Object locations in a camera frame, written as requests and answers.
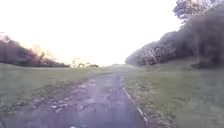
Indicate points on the grey asphalt path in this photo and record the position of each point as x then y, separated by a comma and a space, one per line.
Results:
100, 103

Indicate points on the grass slope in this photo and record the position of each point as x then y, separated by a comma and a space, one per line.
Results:
180, 93

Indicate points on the grass field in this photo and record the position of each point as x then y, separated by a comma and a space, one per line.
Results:
36, 78

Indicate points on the row of dark trees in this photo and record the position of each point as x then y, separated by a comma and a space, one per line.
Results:
193, 43

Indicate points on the row of reddish bushes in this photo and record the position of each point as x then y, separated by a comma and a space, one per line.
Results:
20, 55

